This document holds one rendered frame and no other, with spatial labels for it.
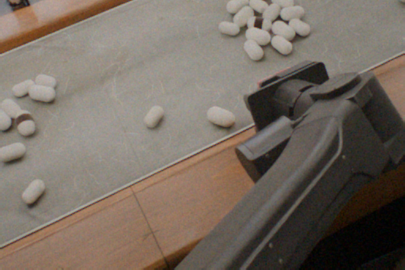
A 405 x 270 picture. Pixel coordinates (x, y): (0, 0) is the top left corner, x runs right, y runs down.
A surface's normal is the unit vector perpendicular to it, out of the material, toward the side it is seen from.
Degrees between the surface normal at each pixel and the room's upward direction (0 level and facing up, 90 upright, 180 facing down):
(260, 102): 50
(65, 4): 0
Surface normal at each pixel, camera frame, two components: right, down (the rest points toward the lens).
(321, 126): -0.62, -0.75
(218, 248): -0.51, -0.86
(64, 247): -0.11, -0.62
